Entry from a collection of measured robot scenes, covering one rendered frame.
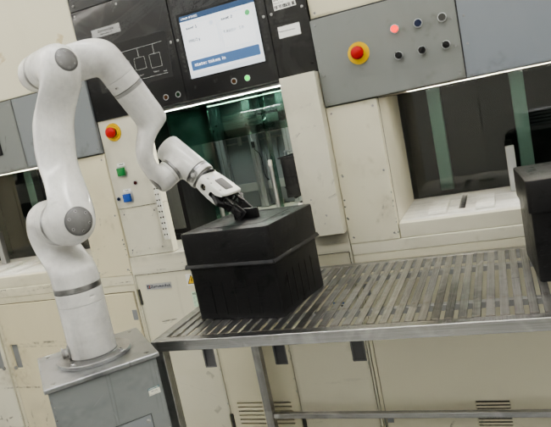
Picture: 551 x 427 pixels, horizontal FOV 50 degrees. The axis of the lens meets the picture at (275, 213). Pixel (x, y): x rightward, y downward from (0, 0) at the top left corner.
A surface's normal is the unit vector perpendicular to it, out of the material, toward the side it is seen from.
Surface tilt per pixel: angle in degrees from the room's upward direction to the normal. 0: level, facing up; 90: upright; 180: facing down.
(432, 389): 90
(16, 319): 90
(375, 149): 90
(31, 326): 90
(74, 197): 62
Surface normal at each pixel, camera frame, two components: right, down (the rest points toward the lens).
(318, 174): -0.33, 0.20
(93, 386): 0.41, 0.05
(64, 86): 0.54, 0.62
